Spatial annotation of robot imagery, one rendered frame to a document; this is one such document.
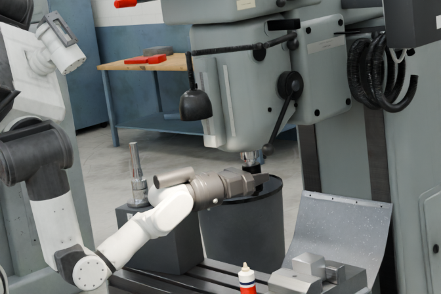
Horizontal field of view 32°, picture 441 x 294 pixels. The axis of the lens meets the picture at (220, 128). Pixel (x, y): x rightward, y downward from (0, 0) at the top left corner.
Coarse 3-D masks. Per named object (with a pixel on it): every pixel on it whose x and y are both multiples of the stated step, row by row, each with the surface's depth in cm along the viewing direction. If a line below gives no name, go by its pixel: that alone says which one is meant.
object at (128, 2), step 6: (120, 0) 175; (126, 0) 176; (132, 0) 177; (138, 0) 179; (144, 0) 180; (150, 0) 181; (156, 0) 183; (114, 6) 175; (120, 6) 175; (126, 6) 176; (132, 6) 178
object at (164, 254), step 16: (128, 208) 230; (144, 208) 228; (192, 224) 227; (160, 240) 224; (176, 240) 221; (192, 240) 227; (144, 256) 230; (160, 256) 226; (176, 256) 222; (192, 256) 228; (176, 272) 224
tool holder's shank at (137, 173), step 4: (132, 144) 228; (136, 144) 229; (132, 148) 229; (136, 148) 229; (132, 152) 229; (136, 152) 229; (132, 156) 229; (136, 156) 229; (132, 160) 230; (136, 160) 229; (132, 164) 230; (136, 164) 230; (136, 168) 230; (140, 168) 231; (136, 172) 230; (140, 172) 230; (136, 176) 230; (140, 176) 230
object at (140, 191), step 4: (132, 184) 231; (140, 184) 230; (144, 184) 231; (132, 188) 232; (136, 188) 230; (140, 188) 230; (144, 188) 231; (136, 192) 230; (140, 192) 230; (144, 192) 231; (136, 196) 231; (140, 196) 230; (144, 196) 231; (136, 200) 231; (140, 200) 231; (144, 200) 231
